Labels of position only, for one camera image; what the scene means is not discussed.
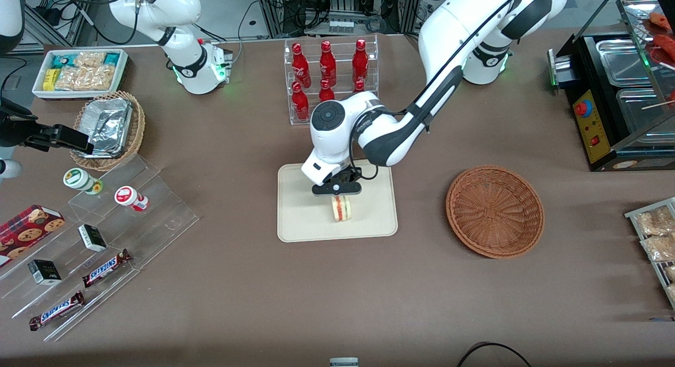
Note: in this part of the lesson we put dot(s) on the teal snack packet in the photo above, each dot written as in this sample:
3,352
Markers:
64,59

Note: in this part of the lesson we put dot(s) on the green lid yogurt cup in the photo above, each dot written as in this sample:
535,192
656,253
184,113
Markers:
78,179

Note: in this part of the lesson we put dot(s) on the white rectangular snack bin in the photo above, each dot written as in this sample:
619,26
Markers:
39,90

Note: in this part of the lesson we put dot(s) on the red cola bottle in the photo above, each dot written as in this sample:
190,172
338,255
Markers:
326,92
327,64
299,103
359,86
300,66
360,61

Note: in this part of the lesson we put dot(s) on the beige plastic tray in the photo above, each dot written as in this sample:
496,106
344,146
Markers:
306,214

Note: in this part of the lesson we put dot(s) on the triangle sandwich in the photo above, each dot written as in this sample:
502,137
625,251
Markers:
341,209

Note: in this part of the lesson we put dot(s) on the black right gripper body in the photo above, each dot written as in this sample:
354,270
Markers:
15,128

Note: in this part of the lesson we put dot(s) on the red cookie box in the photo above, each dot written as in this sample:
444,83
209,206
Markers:
26,230

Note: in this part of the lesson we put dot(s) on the red lid yogurt cup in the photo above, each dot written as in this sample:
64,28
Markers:
127,196

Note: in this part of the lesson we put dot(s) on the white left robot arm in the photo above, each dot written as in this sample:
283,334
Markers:
448,45

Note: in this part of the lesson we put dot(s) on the clear acrylic step display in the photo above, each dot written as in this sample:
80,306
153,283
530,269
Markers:
158,219

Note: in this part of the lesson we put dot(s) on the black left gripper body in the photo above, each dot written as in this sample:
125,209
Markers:
349,176

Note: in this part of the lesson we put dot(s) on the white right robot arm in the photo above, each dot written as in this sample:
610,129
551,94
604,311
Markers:
184,50

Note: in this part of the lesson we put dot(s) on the brown round wicker basket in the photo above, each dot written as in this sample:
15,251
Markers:
495,214

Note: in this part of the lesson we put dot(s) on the steel warmer pan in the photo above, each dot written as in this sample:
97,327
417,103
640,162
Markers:
622,61
640,114

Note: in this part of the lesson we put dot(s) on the clear bag of puffed snacks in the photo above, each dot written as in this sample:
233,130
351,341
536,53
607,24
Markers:
84,78

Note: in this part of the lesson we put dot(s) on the yellow snack packet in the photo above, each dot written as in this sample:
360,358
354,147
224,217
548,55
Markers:
50,79

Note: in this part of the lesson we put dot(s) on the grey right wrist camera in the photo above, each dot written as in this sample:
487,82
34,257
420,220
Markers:
8,169

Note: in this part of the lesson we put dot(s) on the small clear snack bag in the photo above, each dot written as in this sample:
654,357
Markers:
90,58

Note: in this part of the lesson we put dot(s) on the light wicker basket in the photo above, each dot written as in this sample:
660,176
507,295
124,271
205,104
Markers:
138,129

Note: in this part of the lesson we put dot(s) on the black food warmer machine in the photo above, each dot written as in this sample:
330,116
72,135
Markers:
590,114

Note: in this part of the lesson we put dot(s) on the clear acrylic bottle rack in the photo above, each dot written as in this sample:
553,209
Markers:
340,93

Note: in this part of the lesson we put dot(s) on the clear bag of crackers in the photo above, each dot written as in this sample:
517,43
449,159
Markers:
654,220
671,273
672,294
659,247

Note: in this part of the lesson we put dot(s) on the small black box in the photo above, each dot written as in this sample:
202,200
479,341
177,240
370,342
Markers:
92,238
45,272

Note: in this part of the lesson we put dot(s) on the blue strip on table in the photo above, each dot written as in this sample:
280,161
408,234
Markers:
662,319

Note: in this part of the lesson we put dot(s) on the small grey device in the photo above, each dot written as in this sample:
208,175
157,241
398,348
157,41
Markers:
344,362

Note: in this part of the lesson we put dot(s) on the white power strip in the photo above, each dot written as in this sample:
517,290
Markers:
341,26

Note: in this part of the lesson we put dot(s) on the silver foil container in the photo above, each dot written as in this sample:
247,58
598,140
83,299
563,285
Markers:
105,127

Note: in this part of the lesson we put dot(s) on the Snickers chocolate bar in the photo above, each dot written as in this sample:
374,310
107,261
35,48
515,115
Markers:
105,268
55,310

